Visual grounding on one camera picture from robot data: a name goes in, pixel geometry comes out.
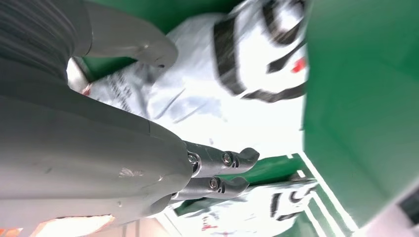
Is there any green conveyor belt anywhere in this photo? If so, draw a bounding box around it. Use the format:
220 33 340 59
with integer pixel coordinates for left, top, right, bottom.
78 0 419 237

